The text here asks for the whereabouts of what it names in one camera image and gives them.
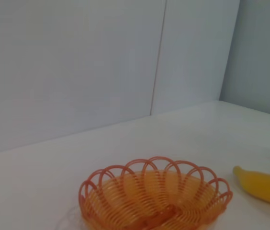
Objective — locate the yellow banana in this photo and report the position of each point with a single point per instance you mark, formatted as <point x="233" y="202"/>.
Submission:
<point x="264" y="187"/>

